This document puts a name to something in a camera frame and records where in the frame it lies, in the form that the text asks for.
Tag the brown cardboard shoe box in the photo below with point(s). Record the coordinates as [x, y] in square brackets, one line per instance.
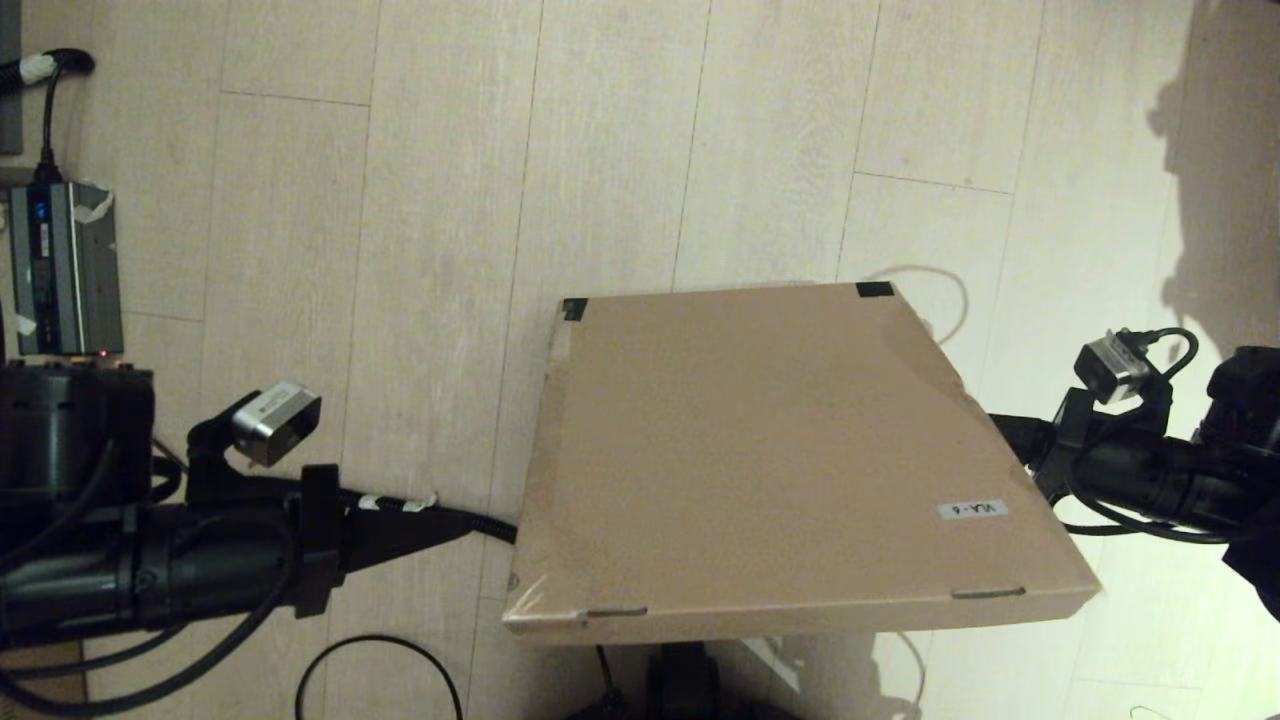
[780, 450]

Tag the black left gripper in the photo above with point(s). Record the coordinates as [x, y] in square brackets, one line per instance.
[318, 540]

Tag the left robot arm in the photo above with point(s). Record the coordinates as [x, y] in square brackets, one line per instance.
[150, 580]

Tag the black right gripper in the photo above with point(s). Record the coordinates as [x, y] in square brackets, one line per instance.
[1062, 440]

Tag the grey power supply unit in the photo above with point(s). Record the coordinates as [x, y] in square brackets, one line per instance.
[65, 270]

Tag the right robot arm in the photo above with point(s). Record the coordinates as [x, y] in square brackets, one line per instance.
[1180, 480]

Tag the dark grey furniture edge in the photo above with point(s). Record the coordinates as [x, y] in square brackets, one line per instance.
[8, 80]

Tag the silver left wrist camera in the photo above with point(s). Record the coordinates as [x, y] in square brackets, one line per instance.
[280, 420]

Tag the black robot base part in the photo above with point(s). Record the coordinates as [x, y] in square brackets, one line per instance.
[683, 685]

